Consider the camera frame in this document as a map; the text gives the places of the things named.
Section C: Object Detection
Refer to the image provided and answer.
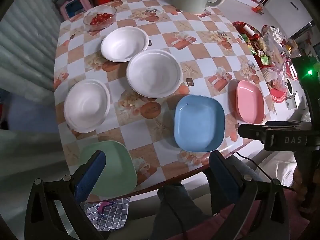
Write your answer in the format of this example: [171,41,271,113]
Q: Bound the person's jeans legs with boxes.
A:
[150,152,265,240]

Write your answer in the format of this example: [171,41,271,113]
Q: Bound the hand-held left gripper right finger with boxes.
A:
[209,151,298,240]

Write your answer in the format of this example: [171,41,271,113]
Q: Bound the small white bowl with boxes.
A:
[101,26,150,62]

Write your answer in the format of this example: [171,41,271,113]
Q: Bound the small red basket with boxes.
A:
[269,88,287,102]

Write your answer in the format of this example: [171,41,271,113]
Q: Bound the glass bowl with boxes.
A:
[83,6,117,30]

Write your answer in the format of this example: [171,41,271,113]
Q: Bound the large white bowl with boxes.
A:
[126,49,182,98]

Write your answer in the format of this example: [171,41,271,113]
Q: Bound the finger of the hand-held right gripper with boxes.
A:
[238,121,267,145]

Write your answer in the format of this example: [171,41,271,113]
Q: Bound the black cable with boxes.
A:
[236,152,295,190]

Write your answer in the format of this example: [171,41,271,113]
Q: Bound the blue checkered cloth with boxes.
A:
[84,197,130,231]

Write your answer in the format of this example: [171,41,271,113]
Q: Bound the green square plate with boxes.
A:
[79,140,138,197]

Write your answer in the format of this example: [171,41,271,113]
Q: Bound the pink plastic stool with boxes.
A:
[59,0,93,20]

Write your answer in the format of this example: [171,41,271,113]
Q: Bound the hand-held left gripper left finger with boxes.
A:
[24,150,107,240]

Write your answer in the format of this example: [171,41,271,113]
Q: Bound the pink square plate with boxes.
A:
[236,80,265,125]

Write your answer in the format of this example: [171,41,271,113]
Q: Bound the pile of cherry tomatoes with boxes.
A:
[90,13,112,26]

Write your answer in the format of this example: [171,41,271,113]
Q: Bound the medium white bowl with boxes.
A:
[63,79,111,133]

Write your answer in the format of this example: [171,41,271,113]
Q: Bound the checkered printed tablecloth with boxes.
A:
[53,0,277,200]

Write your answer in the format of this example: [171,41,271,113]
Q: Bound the white cabinet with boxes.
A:
[265,0,313,38]

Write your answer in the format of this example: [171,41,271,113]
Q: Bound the blue square plate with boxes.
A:
[174,95,225,152]

